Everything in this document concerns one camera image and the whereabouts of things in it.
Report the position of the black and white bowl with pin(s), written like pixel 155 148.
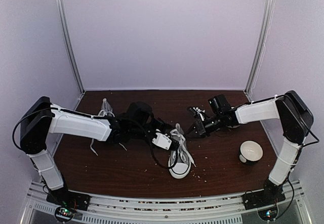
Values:
pixel 250 153

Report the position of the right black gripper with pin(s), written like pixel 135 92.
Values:
pixel 194 126

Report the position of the left aluminium frame post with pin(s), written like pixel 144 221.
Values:
pixel 68 45

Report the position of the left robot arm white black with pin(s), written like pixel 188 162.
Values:
pixel 44 117

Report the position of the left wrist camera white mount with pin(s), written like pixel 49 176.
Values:
pixel 161 140

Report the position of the right aluminium frame post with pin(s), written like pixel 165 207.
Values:
pixel 260 49

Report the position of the aluminium frame post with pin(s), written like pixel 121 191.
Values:
pixel 68 45
pixel 260 49

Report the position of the grey sneaker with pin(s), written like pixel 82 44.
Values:
pixel 106 110
pixel 180 160

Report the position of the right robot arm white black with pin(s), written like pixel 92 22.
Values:
pixel 288 111

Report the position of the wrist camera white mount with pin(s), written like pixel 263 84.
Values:
pixel 197 113
pixel 161 140

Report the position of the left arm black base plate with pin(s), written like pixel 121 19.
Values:
pixel 69 199

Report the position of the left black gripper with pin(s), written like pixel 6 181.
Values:
pixel 161 124

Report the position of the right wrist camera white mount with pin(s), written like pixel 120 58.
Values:
pixel 197 113

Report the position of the front aluminium rail frame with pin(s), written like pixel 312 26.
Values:
pixel 230 208

